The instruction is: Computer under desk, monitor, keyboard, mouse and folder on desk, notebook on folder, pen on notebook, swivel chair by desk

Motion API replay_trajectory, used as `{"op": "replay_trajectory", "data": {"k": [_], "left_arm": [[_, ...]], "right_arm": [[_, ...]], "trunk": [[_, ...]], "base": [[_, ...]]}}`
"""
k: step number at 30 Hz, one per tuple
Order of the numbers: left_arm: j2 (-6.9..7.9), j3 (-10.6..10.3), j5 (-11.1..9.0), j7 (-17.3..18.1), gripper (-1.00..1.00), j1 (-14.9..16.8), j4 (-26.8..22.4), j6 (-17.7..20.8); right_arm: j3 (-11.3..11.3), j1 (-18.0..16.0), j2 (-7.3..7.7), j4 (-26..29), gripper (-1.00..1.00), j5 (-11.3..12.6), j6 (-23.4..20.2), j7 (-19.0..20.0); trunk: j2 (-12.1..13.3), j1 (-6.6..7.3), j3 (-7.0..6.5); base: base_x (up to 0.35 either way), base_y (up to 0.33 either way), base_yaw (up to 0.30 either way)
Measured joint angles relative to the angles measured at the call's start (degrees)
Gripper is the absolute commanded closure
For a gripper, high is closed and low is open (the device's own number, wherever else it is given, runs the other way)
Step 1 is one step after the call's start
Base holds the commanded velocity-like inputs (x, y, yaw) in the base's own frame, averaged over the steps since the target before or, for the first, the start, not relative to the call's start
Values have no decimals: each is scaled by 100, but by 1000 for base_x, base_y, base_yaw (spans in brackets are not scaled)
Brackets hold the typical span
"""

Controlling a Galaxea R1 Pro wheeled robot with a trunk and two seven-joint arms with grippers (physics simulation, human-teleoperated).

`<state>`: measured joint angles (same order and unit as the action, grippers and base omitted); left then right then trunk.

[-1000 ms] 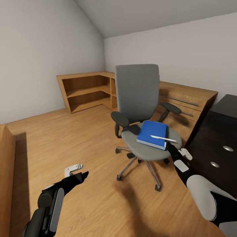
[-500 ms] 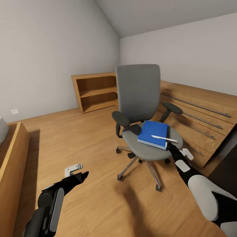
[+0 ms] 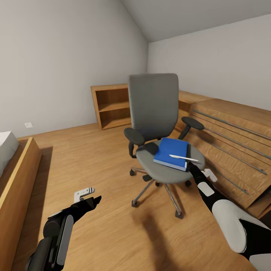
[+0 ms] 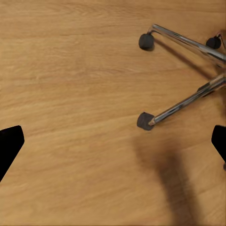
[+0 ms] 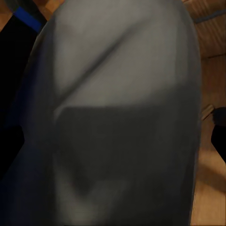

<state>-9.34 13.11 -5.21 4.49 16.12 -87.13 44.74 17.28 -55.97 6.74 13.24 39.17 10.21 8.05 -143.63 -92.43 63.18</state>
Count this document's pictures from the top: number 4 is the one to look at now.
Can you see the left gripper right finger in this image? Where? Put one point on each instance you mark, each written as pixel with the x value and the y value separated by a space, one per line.
pixel 219 140

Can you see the swivel chair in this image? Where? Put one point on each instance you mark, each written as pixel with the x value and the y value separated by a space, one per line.
pixel 147 121

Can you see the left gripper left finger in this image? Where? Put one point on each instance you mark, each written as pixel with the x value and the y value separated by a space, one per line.
pixel 11 141

